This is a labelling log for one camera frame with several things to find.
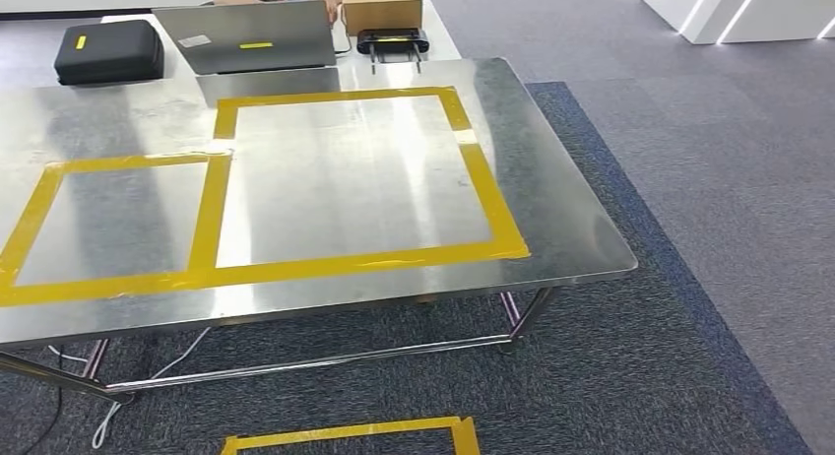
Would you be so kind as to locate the large yellow workbench tape square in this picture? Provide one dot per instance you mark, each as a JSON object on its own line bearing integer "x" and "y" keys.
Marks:
{"x": 483, "y": 178}

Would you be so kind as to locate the silver laptop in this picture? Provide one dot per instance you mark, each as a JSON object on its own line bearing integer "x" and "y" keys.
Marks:
{"x": 261, "y": 28}

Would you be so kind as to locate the black zip case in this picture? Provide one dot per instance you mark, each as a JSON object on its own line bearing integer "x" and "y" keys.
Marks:
{"x": 111, "y": 54}

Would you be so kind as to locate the yellow floor tape square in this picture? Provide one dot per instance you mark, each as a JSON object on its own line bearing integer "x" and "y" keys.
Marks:
{"x": 466, "y": 439}

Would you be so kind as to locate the white stepped plinth with lights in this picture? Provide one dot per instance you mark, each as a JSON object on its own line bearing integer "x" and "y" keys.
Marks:
{"x": 783, "y": 8}

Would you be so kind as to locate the person's hand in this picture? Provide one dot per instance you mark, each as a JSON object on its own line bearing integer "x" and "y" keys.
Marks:
{"x": 334, "y": 5}

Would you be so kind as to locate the brown cardboard box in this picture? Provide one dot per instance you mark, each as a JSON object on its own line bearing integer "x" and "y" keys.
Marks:
{"x": 381, "y": 15}

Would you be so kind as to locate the stainless steel workbench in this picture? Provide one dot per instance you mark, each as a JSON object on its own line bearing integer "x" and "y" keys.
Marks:
{"x": 554, "y": 178}

